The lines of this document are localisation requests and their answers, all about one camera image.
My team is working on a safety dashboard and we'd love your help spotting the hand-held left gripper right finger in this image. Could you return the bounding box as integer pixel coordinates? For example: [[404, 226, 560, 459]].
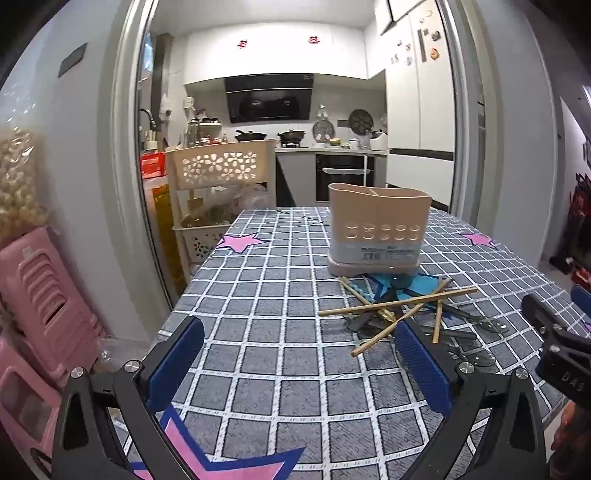
[[394, 319, 549, 480]]

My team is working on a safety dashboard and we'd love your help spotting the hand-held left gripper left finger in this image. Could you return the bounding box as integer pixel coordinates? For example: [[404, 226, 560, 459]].
[[52, 316, 206, 480]]

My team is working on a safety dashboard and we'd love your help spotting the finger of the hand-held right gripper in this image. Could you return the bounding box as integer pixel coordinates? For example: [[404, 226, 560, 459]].
[[571, 285, 591, 320], [522, 294, 568, 337]]

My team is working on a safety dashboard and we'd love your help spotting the plain wooden chopstick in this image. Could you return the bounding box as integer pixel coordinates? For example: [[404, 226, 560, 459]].
[[318, 287, 478, 317], [431, 277, 445, 344], [351, 278, 452, 357]]

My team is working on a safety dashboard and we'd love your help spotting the dark grey spoon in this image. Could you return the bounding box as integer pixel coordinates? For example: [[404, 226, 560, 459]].
[[443, 328, 498, 370], [345, 288, 402, 331], [441, 304, 511, 336]]

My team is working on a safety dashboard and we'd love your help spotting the beige plastic utensil holder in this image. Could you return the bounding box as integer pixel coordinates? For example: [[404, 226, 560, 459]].
[[327, 182, 432, 277]]

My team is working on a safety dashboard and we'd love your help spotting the person's right hand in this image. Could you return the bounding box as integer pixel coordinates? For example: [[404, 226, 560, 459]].
[[549, 406, 578, 457]]

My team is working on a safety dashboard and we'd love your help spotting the red packaged goods pile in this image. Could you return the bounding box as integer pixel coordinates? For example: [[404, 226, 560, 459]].
[[549, 171, 591, 278]]

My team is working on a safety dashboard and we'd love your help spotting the grey checked star tablecloth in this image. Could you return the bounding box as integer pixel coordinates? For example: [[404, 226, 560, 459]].
[[113, 205, 591, 480]]

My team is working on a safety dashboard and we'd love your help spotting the yellow cooking oil bottle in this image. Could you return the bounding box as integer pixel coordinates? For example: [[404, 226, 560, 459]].
[[151, 184, 184, 296]]

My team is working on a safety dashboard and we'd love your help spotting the pink plastic stool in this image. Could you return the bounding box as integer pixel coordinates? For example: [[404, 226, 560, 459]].
[[0, 226, 108, 389], [0, 336, 66, 478]]

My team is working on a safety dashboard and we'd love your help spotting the clear plastic bag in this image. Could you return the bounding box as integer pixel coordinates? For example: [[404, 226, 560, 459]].
[[231, 184, 270, 217]]

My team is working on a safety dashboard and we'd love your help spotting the beige plastic storage trolley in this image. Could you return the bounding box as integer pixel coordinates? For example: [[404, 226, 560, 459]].
[[165, 140, 278, 278]]

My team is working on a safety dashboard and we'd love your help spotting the black built-in oven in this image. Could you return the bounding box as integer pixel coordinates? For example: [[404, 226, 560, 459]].
[[316, 154, 376, 205]]

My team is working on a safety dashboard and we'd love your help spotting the red plastic crate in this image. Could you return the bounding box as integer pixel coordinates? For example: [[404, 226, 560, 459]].
[[140, 152, 167, 179]]

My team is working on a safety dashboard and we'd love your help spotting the clear bag of beige balls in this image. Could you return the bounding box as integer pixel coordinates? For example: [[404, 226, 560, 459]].
[[0, 88, 49, 245]]

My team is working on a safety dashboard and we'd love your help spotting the white refrigerator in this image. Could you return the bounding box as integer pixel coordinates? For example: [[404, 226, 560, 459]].
[[385, 0, 457, 206]]

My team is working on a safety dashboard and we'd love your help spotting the black range hood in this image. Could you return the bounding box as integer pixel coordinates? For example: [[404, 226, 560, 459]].
[[224, 74, 316, 124]]

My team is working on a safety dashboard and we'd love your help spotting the round dark wall trivet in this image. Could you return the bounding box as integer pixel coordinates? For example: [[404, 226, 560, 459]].
[[348, 109, 374, 133]]

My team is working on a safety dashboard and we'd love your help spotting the dark wall switch panel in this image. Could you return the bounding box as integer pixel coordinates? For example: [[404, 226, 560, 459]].
[[58, 42, 88, 78]]

